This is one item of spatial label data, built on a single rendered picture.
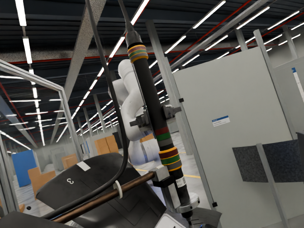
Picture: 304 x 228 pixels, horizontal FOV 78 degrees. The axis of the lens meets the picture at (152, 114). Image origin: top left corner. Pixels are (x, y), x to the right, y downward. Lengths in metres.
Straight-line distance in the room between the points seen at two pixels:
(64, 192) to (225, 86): 2.19
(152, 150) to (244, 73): 1.77
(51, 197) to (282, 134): 2.52
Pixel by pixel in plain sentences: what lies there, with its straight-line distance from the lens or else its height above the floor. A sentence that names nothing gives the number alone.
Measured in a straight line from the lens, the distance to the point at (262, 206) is 2.70.
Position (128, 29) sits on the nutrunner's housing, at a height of 1.69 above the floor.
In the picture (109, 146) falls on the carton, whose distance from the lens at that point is 8.58.
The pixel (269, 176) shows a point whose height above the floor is 0.63.
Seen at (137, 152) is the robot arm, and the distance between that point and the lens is 1.05.
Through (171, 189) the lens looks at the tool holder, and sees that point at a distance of 0.42.
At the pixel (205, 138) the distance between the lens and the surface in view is 2.31.
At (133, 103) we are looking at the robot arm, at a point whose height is 1.57.
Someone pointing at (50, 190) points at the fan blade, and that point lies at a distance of 0.45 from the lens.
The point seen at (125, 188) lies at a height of 1.37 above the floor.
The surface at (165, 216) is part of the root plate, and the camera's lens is 0.43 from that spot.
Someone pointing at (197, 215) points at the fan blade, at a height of 1.17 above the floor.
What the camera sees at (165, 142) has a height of 1.42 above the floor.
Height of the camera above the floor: 1.46
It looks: 3 degrees up
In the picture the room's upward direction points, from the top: 17 degrees counter-clockwise
